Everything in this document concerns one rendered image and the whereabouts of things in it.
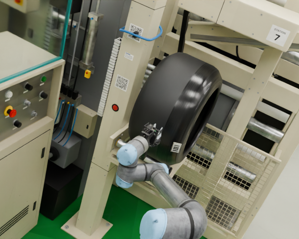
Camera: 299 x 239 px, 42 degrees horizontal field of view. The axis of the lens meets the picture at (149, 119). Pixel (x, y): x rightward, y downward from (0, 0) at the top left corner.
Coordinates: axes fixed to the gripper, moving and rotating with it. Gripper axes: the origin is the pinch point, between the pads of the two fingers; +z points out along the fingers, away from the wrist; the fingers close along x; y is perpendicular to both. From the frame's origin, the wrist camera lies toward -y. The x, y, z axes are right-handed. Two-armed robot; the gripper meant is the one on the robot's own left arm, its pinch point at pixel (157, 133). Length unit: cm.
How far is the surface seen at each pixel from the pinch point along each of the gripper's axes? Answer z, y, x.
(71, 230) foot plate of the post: 31, -116, 38
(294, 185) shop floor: 220, -94, -96
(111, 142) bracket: 13.2, -25.4, 25.3
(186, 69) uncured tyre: 17.8, 28.4, 3.1
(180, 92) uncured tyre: 7.7, 20.5, -1.0
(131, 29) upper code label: 18, 35, 37
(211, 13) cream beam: 42, 53, 7
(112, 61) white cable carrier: 21.4, 13.6, 42.8
